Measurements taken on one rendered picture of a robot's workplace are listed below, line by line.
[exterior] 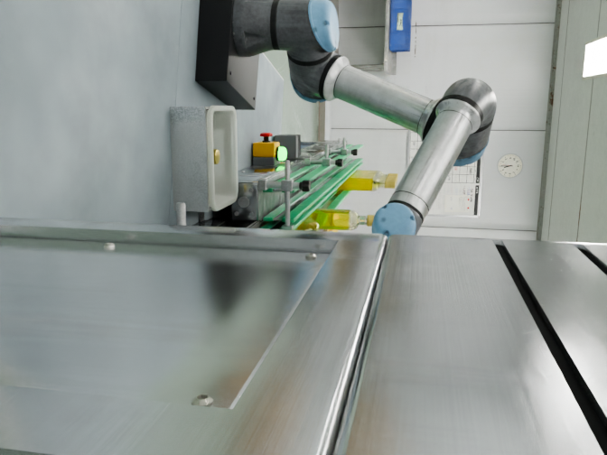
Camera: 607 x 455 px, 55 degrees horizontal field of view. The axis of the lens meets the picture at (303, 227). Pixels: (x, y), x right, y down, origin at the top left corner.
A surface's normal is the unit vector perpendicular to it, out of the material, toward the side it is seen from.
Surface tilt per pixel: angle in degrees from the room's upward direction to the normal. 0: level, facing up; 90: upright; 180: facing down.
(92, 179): 0
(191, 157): 90
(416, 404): 90
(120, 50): 0
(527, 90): 90
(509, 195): 90
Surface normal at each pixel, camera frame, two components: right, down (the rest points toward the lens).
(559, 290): 0.00, -0.98
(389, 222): -0.10, -0.52
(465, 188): -0.19, 0.20
